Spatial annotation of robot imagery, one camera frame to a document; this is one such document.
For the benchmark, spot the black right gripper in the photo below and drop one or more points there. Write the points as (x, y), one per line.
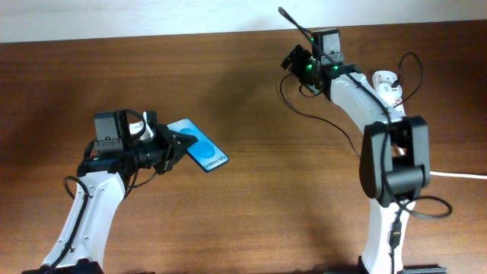
(298, 65)

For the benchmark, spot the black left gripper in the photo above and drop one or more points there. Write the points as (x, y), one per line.
(174, 146)

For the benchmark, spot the blue screen Galaxy smartphone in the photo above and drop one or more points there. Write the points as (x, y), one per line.
(204, 152)

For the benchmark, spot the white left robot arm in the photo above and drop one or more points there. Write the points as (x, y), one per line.
(125, 143)

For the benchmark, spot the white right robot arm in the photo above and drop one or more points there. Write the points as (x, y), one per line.
(394, 160)

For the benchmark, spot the white USB charger plug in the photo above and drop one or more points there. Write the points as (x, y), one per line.
(392, 95)

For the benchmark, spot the white power strip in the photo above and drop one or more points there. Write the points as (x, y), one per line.
(383, 85)

